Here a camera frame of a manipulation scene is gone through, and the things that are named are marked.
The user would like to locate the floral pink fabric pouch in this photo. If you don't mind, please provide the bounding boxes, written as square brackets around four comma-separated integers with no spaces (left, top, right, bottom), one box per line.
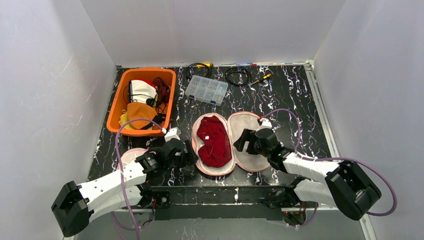
[191,111,270,176]

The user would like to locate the dark red lace bra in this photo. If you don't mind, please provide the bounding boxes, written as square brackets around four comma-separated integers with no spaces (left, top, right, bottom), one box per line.
[196,115,232,168]

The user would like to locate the white mesh laundry bag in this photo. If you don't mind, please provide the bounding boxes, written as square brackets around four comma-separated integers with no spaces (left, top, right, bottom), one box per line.
[120,147,147,167]

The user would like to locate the orange bra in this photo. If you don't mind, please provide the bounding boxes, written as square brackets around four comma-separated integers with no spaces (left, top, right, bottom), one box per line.
[127,102,166,130]

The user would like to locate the white bra black straps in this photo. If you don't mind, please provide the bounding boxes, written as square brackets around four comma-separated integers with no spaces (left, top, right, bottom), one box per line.
[127,78,158,105]

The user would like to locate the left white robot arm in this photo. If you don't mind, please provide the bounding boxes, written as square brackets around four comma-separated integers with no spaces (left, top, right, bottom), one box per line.
[51,138,198,238]

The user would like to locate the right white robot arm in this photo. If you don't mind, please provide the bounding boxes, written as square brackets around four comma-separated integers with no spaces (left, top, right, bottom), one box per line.
[233,128,382,221]

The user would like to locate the yellow bra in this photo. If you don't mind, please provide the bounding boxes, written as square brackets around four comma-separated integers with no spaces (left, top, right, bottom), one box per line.
[119,110,135,130]

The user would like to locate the dark maroon bra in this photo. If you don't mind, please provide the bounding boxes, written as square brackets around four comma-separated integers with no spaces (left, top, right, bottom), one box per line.
[152,77,171,113]

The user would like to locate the clear plastic screw box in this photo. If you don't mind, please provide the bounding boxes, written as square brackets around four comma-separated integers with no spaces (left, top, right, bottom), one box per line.
[185,75,229,106]

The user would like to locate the red garment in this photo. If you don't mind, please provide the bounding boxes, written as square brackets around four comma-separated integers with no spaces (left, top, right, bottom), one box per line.
[143,79,158,88]

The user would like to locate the orange plastic bin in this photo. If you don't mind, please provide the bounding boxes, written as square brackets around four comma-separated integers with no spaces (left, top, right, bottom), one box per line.
[106,67,177,137]

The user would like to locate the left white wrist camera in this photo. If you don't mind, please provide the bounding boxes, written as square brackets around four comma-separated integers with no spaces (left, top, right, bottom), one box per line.
[164,127,181,142]

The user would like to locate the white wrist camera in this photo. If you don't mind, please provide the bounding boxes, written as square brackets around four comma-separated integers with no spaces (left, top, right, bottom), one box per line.
[257,117,272,131]
[164,127,181,142]

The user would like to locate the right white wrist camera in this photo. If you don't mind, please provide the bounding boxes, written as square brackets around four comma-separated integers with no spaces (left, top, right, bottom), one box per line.
[257,117,272,131]

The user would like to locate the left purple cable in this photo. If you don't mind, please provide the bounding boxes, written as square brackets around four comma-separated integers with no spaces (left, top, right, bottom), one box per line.
[110,118,168,240]

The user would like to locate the purple cable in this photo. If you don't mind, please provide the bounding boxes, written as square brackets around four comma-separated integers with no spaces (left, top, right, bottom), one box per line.
[110,118,168,240]
[259,108,398,217]

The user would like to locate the yellow handled screwdriver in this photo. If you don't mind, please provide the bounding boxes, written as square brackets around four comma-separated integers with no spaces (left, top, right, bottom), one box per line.
[248,73,272,87]

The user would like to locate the black coiled cable right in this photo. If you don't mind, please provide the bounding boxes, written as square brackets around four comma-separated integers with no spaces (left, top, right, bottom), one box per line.
[224,66,253,87]

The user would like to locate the black coiled cable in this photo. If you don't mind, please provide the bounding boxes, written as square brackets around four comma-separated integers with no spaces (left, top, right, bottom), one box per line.
[224,66,253,87]
[185,62,213,80]

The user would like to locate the aluminium right rail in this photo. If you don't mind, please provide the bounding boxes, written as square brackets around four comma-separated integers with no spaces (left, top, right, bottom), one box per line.
[304,59,377,240]

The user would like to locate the black coiled cable left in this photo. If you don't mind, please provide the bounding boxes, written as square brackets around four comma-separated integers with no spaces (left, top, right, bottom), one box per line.
[185,62,213,80]

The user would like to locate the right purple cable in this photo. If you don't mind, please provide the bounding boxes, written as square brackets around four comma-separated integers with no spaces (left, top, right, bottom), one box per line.
[259,108,398,217]

